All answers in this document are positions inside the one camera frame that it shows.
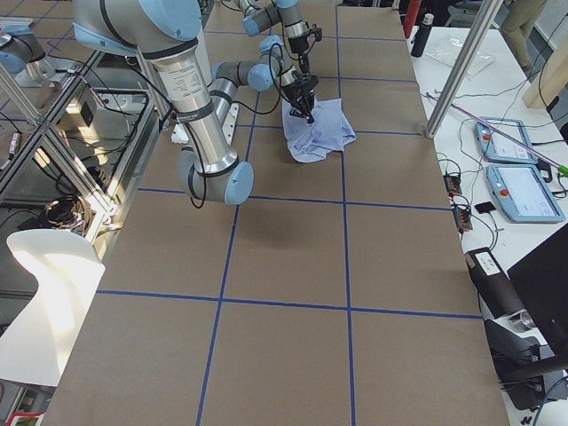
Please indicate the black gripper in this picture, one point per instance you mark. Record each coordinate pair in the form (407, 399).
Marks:
(295, 90)
(298, 46)

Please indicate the light blue striped shirt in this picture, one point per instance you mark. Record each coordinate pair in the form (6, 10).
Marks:
(312, 142)

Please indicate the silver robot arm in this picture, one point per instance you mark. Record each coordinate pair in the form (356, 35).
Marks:
(257, 19)
(165, 33)

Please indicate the black water bottle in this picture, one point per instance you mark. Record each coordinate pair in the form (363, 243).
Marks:
(422, 35)

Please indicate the red cylinder bottle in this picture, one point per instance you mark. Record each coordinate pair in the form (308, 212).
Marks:
(412, 11)

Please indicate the upper blue teach pendant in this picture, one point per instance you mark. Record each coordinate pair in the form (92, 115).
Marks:
(498, 149)

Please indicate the blue teach pendant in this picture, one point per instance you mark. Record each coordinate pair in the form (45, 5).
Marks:
(522, 194)
(498, 149)

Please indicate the small black phone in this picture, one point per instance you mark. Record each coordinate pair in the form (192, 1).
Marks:
(484, 207)

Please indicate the lower blue teach pendant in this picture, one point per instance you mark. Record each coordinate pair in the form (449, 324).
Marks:
(522, 194)

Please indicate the silver reacher grabber stick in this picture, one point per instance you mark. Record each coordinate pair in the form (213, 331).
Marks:
(562, 169)

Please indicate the black box with label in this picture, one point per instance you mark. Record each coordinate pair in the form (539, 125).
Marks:
(492, 283)

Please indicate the black monitor with stand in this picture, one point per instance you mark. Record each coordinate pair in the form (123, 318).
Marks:
(530, 357)

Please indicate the white curved chair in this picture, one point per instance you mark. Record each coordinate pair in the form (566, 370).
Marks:
(36, 347)

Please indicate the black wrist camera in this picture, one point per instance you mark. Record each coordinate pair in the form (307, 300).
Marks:
(316, 33)

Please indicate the grey aluminium frame post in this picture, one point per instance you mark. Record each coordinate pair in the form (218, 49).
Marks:
(474, 38)

